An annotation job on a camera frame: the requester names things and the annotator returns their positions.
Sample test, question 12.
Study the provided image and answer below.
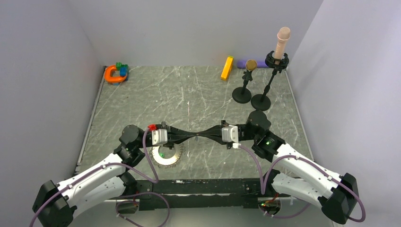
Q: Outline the green toy block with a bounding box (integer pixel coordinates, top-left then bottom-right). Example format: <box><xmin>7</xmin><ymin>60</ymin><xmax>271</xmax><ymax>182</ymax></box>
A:
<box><xmin>115</xmin><ymin>62</ymin><xmax>128</xmax><ymax>72</ymax></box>

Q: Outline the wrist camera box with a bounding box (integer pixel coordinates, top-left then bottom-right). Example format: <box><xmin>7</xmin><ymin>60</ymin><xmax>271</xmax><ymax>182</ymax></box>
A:
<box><xmin>148</xmin><ymin>124</ymin><xmax>168</xmax><ymax>146</ymax></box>
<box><xmin>221</xmin><ymin>125</ymin><xmax>239</xmax><ymax>143</ymax></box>

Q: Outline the blue toy block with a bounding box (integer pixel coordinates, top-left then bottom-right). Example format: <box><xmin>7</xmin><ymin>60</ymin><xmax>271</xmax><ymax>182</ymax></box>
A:
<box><xmin>119</xmin><ymin>67</ymin><xmax>128</xmax><ymax>77</ymax></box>

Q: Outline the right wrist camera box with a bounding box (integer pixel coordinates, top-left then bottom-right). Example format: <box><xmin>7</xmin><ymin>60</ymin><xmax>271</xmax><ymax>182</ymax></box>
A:
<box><xmin>221</xmin><ymin>125</ymin><xmax>239</xmax><ymax>143</ymax></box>

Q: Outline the purple cylinder toy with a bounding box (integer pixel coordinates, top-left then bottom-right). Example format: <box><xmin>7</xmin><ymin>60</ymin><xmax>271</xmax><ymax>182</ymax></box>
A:
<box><xmin>236</xmin><ymin>60</ymin><xmax>268</xmax><ymax>69</ymax></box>

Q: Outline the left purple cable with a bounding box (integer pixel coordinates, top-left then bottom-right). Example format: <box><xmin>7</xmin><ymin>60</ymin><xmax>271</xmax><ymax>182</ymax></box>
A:
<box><xmin>29</xmin><ymin>127</ymin><xmax>171</xmax><ymax>227</ymax></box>

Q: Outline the pink microphone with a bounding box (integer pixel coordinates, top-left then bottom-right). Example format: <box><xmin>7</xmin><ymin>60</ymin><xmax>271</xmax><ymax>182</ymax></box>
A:
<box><xmin>274</xmin><ymin>26</ymin><xmax>291</xmax><ymax>59</ymax></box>

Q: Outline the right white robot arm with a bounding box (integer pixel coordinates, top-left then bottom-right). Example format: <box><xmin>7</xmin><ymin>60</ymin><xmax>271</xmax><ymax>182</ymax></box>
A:
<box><xmin>196</xmin><ymin>110</ymin><xmax>366</xmax><ymax>225</ymax></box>

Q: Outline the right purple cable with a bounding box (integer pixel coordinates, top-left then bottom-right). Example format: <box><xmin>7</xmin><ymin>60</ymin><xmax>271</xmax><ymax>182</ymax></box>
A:
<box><xmin>233</xmin><ymin>144</ymin><xmax>366</xmax><ymax>223</ymax></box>

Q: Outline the orange ring toy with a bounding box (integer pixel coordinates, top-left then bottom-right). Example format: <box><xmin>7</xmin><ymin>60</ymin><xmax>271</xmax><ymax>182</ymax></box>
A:
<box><xmin>104</xmin><ymin>65</ymin><xmax>129</xmax><ymax>84</ymax></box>

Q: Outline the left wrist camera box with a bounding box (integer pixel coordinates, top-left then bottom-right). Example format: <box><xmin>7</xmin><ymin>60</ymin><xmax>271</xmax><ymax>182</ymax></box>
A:
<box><xmin>148</xmin><ymin>124</ymin><xmax>168</xmax><ymax>146</ymax></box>

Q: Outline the tall black microphone stand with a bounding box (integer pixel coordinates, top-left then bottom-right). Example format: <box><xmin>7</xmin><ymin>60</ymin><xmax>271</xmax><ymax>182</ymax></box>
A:
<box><xmin>251</xmin><ymin>51</ymin><xmax>289</xmax><ymax>111</ymax></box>

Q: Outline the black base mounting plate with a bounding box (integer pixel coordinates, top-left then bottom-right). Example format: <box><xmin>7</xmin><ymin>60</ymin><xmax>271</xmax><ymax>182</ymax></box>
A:
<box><xmin>118</xmin><ymin>178</ymin><xmax>277</xmax><ymax>211</ymax></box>

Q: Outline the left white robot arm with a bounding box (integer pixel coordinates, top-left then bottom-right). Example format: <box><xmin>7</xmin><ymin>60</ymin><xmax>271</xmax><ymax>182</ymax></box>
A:
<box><xmin>29</xmin><ymin>123</ymin><xmax>197</xmax><ymax>227</ymax></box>

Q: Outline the short black microphone stand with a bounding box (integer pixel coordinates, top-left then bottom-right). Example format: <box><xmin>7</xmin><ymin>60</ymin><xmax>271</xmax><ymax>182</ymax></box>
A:
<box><xmin>232</xmin><ymin>70</ymin><xmax>253</xmax><ymax>104</ymax></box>

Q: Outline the yellow toy block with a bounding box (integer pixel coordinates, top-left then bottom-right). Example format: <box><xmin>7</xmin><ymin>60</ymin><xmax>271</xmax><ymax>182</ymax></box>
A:
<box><xmin>220</xmin><ymin>56</ymin><xmax>234</xmax><ymax>81</ymax></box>

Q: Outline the purple cable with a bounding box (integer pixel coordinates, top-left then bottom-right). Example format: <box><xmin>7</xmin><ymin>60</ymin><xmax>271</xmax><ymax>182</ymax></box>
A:
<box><xmin>29</xmin><ymin>127</ymin><xmax>171</xmax><ymax>227</ymax></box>
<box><xmin>233</xmin><ymin>144</ymin><xmax>366</xmax><ymax>223</ymax></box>

